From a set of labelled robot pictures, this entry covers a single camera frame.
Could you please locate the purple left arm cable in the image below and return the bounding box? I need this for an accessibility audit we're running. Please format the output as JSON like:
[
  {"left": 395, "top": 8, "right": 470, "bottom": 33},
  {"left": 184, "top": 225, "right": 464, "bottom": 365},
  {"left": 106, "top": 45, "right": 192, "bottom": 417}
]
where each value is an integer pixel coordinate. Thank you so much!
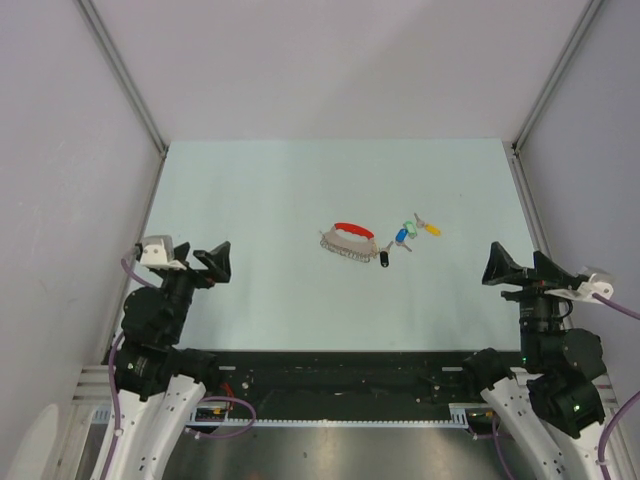
[{"left": 102, "top": 252, "right": 257, "bottom": 480}]

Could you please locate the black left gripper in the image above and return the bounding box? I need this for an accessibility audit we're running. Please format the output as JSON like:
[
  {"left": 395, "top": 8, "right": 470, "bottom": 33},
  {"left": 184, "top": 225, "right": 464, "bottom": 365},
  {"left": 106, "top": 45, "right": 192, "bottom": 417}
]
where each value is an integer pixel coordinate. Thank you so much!
[{"left": 159, "top": 240, "right": 230, "bottom": 339}]

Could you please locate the aluminium right corner post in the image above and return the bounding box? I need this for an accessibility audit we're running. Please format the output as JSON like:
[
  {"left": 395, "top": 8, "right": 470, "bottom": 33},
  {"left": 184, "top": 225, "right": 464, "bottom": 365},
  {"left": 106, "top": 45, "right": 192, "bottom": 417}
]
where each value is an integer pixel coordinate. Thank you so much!
[{"left": 510, "top": 0, "right": 608, "bottom": 155}]

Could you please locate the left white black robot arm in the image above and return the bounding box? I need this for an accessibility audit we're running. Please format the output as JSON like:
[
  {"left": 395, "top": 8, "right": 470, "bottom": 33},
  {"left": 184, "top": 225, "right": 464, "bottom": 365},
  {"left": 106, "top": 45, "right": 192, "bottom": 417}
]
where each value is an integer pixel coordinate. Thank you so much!
[{"left": 92, "top": 235, "right": 231, "bottom": 479}]

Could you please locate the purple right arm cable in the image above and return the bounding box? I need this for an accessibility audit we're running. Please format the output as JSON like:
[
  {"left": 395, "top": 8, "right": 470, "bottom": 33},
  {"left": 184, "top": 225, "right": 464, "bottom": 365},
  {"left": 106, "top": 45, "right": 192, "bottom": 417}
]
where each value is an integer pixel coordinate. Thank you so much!
[{"left": 492, "top": 292, "right": 640, "bottom": 480}]

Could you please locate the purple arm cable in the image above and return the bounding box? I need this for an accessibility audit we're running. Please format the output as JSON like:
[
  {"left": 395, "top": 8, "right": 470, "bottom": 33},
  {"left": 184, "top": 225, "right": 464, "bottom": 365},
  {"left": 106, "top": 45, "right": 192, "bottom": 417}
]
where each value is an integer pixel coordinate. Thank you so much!
[
  {"left": 102, "top": 252, "right": 257, "bottom": 480},
  {"left": 492, "top": 292, "right": 640, "bottom": 480}
]

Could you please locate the aluminium right side rail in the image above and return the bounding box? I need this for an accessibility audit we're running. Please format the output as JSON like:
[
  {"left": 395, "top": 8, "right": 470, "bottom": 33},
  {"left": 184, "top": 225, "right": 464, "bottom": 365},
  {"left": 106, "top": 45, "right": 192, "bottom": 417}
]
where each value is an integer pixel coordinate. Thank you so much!
[{"left": 509, "top": 144, "right": 581, "bottom": 354}]

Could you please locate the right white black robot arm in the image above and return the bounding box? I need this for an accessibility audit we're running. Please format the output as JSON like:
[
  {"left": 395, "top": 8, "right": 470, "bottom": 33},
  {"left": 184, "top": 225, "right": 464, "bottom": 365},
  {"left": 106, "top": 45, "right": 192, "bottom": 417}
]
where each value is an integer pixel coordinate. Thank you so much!
[{"left": 461, "top": 242, "right": 614, "bottom": 479}]

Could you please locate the aluminium left corner post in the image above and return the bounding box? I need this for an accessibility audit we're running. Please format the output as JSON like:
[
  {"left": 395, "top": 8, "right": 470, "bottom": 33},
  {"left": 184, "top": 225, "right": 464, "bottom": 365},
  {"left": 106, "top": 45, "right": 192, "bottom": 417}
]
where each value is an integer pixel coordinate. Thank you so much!
[{"left": 74, "top": 0, "right": 168, "bottom": 160}]

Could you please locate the white slotted cable duct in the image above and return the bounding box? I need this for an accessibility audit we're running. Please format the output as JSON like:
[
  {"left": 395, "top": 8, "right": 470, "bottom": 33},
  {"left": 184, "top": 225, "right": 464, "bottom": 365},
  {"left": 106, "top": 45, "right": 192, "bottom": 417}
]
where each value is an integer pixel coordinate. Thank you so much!
[{"left": 92, "top": 402, "right": 506, "bottom": 430}]

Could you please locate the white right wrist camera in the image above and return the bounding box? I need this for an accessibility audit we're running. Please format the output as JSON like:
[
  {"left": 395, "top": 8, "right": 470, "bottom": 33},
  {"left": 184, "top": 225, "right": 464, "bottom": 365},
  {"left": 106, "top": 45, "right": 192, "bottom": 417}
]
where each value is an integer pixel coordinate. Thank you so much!
[{"left": 546, "top": 267, "right": 615, "bottom": 303}]

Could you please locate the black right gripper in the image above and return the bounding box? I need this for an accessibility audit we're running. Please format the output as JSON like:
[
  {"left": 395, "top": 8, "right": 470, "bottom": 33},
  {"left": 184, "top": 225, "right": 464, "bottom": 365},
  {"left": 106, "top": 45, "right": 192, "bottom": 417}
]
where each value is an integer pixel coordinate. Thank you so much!
[{"left": 480, "top": 240, "right": 575, "bottom": 366}]

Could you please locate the green key tag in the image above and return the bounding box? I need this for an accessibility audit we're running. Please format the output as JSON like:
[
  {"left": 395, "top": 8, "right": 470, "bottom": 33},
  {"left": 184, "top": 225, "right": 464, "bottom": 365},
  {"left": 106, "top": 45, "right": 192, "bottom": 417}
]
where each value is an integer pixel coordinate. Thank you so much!
[{"left": 403, "top": 221, "right": 418, "bottom": 239}]

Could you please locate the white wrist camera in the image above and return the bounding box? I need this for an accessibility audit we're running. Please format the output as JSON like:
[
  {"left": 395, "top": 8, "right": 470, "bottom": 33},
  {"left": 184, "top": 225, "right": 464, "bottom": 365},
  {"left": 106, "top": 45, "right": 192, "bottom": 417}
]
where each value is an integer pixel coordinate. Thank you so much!
[
  {"left": 546, "top": 267, "right": 615, "bottom": 303},
  {"left": 134, "top": 235, "right": 187, "bottom": 270}
]

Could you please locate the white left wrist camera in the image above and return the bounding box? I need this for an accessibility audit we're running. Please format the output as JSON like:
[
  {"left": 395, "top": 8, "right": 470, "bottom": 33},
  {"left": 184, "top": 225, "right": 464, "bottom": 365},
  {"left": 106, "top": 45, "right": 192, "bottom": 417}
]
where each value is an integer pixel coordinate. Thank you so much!
[{"left": 134, "top": 235, "right": 187, "bottom": 270}]

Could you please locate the black mounting base plate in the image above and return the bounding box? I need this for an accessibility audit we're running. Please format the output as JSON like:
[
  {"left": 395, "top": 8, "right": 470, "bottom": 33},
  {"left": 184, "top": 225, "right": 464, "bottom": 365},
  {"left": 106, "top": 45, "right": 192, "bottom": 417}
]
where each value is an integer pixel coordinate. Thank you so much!
[{"left": 195, "top": 351, "right": 481, "bottom": 424}]

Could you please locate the blue key tag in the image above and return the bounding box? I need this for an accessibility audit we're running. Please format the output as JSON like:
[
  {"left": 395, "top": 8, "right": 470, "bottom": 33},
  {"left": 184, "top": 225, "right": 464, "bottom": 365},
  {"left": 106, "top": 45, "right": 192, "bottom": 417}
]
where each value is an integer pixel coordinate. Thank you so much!
[{"left": 394, "top": 228, "right": 412, "bottom": 252}]

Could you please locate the aluminium corner post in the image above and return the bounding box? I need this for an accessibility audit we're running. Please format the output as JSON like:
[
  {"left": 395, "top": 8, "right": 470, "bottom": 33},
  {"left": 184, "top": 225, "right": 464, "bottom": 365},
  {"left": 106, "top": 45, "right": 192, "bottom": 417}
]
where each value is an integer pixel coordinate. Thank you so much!
[
  {"left": 510, "top": 0, "right": 608, "bottom": 155},
  {"left": 74, "top": 0, "right": 168, "bottom": 160}
]

